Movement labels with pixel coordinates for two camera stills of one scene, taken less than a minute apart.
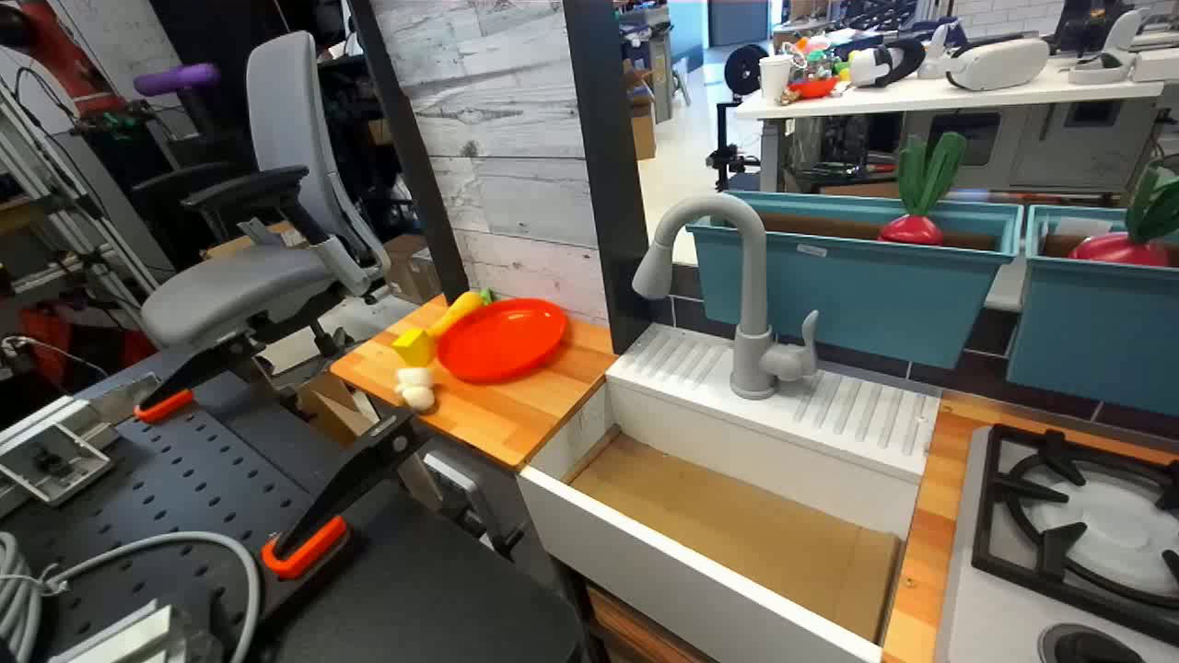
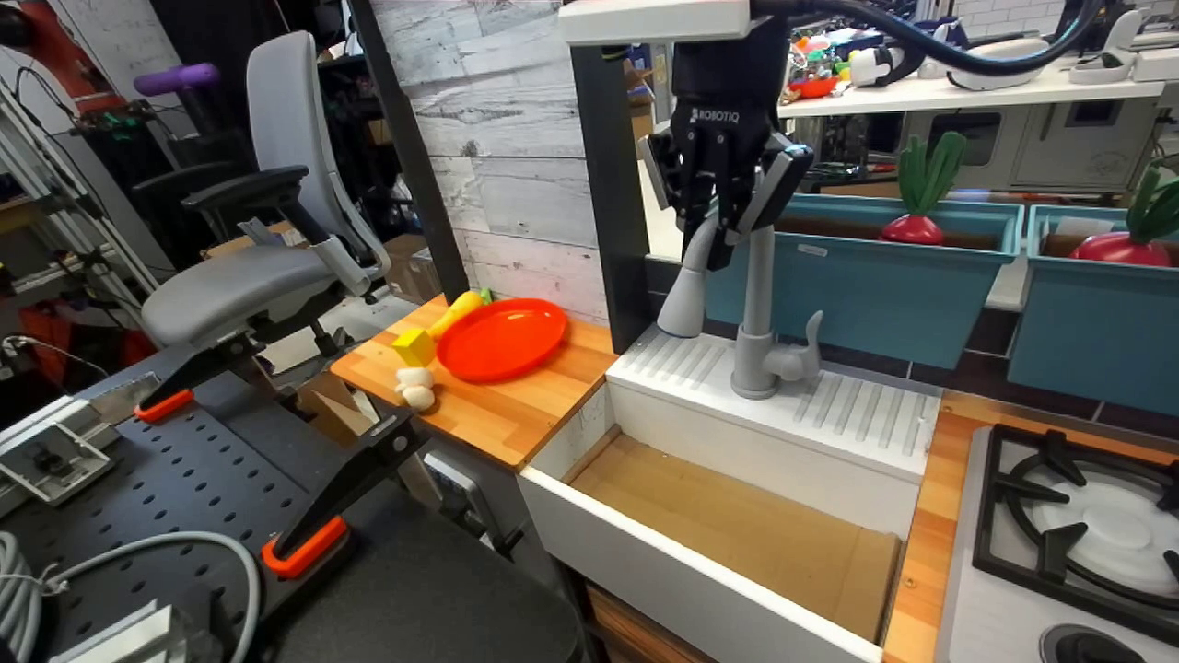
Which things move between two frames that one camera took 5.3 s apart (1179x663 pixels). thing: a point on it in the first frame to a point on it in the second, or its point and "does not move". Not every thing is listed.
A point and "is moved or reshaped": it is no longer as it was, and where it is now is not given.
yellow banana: [457, 310] does not move
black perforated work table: [240, 526] does not move
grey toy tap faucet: [758, 359] is moved or reshaped
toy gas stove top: [1063, 555] does not move
